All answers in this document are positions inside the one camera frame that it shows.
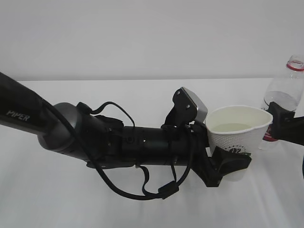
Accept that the Nongfu Spring water bottle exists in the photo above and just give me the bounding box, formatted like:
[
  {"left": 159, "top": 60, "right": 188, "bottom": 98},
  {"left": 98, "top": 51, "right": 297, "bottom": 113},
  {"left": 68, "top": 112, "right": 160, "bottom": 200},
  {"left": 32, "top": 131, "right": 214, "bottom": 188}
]
[{"left": 259, "top": 55, "right": 304, "bottom": 150}]

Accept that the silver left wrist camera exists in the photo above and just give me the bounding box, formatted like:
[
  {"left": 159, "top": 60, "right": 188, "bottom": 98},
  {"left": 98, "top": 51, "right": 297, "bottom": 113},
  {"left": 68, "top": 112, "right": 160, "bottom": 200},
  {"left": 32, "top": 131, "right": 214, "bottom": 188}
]
[{"left": 164, "top": 87, "right": 208, "bottom": 127}]

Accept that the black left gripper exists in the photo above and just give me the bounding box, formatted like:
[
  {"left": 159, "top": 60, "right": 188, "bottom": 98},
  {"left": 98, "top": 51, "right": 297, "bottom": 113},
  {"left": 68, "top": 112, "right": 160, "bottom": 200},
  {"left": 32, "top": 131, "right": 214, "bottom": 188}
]
[{"left": 161, "top": 122, "right": 252, "bottom": 188}]

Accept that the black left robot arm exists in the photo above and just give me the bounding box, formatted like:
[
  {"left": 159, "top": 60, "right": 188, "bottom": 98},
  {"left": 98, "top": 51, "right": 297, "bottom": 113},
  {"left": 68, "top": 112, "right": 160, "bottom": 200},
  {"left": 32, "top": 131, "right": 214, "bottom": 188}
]
[{"left": 0, "top": 74, "right": 251, "bottom": 187}]

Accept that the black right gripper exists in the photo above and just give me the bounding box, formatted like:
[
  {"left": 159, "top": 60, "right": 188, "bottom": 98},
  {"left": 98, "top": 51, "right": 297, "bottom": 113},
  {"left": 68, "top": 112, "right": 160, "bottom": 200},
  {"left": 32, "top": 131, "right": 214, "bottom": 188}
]
[{"left": 268, "top": 102, "right": 304, "bottom": 145}]

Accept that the white paper coffee cup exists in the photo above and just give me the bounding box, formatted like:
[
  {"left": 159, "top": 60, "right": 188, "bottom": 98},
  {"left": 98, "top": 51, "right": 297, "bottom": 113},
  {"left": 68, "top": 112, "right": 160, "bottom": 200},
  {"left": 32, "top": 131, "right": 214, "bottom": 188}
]
[{"left": 205, "top": 105, "right": 273, "bottom": 156}]

